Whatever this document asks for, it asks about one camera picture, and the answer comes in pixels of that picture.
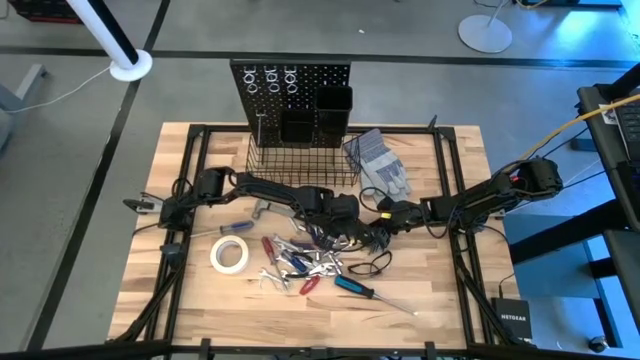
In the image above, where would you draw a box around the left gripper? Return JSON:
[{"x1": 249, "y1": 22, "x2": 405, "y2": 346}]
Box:
[{"x1": 319, "y1": 192, "x2": 374, "y2": 251}]

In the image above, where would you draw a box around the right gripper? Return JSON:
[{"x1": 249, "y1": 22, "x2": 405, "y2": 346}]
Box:
[{"x1": 367, "y1": 197, "x2": 432, "y2": 251}]

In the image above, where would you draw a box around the teal-handled screwdriver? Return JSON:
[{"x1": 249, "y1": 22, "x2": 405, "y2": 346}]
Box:
[{"x1": 333, "y1": 273, "x2": 419, "y2": 317}]

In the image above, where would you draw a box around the blue-handled screwdriver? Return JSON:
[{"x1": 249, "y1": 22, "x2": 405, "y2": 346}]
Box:
[
  {"x1": 189, "y1": 219, "x2": 255, "y2": 239},
  {"x1": 279, "y1": 248, "x2": 309, "y2": 275}
]

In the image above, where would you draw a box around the grey striped work glove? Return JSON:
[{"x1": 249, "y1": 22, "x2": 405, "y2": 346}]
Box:
[{"x1": 343, "y1": 128, "x2": 414, "y2": 197}]

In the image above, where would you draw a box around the short black bin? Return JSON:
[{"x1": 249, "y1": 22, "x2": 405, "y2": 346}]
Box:
[{"x1": 279, "y1": 109, "x2": 316, "y2": 147}]

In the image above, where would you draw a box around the tall black bin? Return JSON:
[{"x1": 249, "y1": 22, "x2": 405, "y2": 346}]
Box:
[{"x1": 314, "y1": 85, "x2": 354, "y2": 140}]

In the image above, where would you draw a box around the white masking tape roll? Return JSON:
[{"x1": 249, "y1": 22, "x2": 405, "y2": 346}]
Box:
[{"x1": 209, "y1": 234, "x2": 250, "y2": 275}]

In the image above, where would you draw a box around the black metal pegboard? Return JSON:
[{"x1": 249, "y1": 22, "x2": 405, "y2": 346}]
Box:
[{"x1": 229, "y1": 59, "x2": 353, "y2": 150}]

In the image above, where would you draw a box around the black desk base beam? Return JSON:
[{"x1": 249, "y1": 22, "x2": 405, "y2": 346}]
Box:
[{"x1": 504, "y1": 199, "x2": 640, "y2": 351}]

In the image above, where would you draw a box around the black connector block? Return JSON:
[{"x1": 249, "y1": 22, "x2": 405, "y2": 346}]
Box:
[{"x1": 159, "y1": 242, "x2": 187, "y2": 271}]

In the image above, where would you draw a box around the grey round floor stand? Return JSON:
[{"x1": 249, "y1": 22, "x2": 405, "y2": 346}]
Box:
[{"x1": 458, "y1": 0, "x2": 514, "y2": 55}]

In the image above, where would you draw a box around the black desk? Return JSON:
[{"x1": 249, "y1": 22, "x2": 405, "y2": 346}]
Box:
[{"x1": 577, "y1": 63, "x2": 640, "y2": 231}]

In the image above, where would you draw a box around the white pole with round base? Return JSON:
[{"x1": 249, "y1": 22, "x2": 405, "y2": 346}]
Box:
[{"x1": 67, "y1": 0, "x2": 154, "y2": 83}]

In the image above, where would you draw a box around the grey furniture leg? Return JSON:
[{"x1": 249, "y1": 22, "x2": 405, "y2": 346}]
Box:
[{"x1": 0, "y1": 63, "x2": 49, "y2": 151}]

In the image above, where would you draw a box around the red and black crate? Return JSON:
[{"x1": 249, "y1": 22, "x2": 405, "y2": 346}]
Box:
[{"x1": 7, "y1": 0, "x2": 84, "y2": 25}]

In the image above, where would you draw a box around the black wire basket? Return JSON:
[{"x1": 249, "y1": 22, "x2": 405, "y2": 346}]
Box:
[{"x1": 244, "y1": 132, "x2": 362, "y2": 189}]

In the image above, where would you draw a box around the black Netgear network switch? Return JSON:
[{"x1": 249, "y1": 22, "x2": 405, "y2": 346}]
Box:
[{"x1": 490, "y1": 297, "x2": 534, "y2": 342}]

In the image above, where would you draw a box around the chrome ring tool holder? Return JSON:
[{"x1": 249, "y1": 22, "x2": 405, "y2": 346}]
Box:
[
  {"x1": 284, "y1": 64, "x2": 300, "y2": 96},
  {"x1": 264, "y1": 64, "x2": 280, "y2": 95},
  {"x1": 243, "y1": 64, "x2": 259, "y2": 96}
]

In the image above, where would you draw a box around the yellow cable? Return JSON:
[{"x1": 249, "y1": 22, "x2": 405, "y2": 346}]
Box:
[{"x1": 504, "y1": 93, "x2": 640, "y2": 174}]

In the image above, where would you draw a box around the white floor cable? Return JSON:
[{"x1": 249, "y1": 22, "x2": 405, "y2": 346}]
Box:
[{"x1": 7, "y1": 63, "x2": 115, "y2": 114}]

